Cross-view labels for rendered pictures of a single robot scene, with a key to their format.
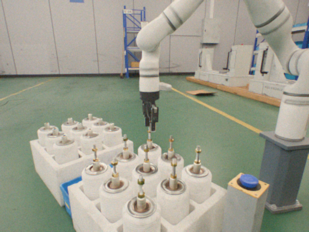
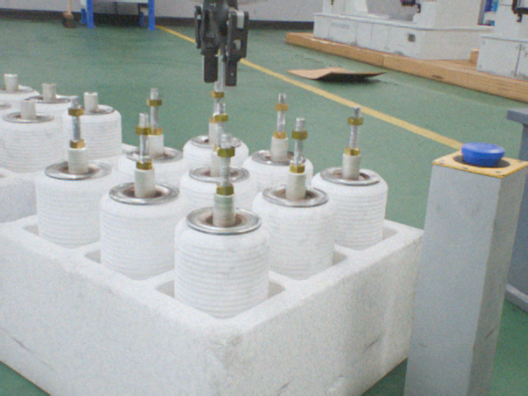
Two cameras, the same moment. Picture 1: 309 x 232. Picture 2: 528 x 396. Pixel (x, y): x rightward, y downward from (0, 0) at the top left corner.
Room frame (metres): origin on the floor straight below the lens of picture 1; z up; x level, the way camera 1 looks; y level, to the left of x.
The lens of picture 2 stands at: (-0.20, 0.08, 0.48)
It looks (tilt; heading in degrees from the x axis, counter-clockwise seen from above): 18 degrees down; 352
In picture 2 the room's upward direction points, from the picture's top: 3 degrees clockwise
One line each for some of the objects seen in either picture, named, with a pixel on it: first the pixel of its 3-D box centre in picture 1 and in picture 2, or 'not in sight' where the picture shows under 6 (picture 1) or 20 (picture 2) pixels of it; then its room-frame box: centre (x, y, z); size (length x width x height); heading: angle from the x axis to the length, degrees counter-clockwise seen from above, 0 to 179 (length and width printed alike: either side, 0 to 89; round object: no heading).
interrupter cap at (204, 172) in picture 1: (196, 171); (350, 176); (0.56, -0.14, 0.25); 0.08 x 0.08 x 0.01
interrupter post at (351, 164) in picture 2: (197, 167); (351, 167); (0.56, -0.14, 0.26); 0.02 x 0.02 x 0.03
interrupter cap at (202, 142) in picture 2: (149, 147); (216, 143); (0.74, 0.02, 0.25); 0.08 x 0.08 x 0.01
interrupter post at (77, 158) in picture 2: (96, 165); (77, 160); (0.58, 0.19, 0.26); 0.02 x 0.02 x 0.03
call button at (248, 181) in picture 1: (248, 182); (481, 156); (0.41, -0.23, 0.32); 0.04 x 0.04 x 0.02
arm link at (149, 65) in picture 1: (149, 53); not in sight; (0.74, 0.02, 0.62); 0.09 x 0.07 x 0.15; 167
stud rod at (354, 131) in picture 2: (197, 156); (353, 137); (0.56, -0.14, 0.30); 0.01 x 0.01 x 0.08; 89
